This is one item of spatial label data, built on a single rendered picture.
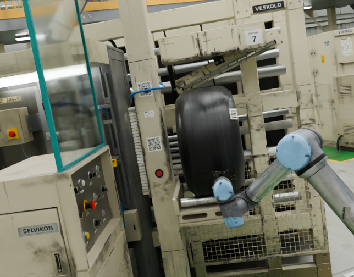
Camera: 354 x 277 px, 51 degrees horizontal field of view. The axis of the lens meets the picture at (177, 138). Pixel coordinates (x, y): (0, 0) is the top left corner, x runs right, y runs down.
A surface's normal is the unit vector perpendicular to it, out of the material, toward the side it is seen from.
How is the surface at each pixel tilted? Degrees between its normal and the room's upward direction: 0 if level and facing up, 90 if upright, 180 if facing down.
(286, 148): 84
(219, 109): 52
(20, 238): 90
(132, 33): 90
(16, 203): 90
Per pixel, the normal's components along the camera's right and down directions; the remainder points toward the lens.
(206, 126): -0.14, -0.24
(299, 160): -0.66, 0.11
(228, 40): -0.07, 0.15
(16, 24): 0.30, 0.08
